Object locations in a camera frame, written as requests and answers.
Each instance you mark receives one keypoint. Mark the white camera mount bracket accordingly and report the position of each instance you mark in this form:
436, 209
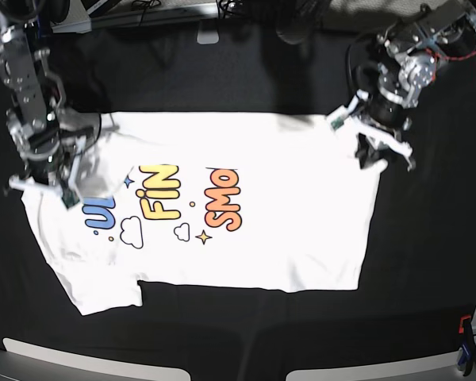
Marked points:
360, 117

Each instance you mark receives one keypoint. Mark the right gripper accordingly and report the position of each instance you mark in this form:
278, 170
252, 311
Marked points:
63, 166

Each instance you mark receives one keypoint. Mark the grey tape patch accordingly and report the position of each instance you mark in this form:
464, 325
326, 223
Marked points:
208, 33

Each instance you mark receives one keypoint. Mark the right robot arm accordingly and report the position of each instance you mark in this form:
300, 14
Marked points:
50, 136

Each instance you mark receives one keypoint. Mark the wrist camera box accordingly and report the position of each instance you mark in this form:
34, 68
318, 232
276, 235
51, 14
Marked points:
337, 118
70, 197

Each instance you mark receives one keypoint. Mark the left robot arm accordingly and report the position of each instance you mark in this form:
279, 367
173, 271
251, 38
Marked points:
404, 59

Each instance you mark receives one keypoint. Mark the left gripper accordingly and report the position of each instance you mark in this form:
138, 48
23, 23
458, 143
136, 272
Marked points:
376, 144

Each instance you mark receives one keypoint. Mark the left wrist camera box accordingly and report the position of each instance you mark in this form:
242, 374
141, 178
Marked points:
337, 118

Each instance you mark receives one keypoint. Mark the black table cloth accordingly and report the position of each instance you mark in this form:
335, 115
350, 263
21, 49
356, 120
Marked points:
419, 275

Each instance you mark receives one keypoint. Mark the white printed t-shirt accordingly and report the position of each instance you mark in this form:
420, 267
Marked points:
209, 199

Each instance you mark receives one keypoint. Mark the red blue clamp bottom right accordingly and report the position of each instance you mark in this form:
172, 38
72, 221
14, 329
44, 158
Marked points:
467, 351

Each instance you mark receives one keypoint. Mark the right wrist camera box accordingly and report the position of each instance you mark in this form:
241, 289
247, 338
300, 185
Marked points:
70, 197

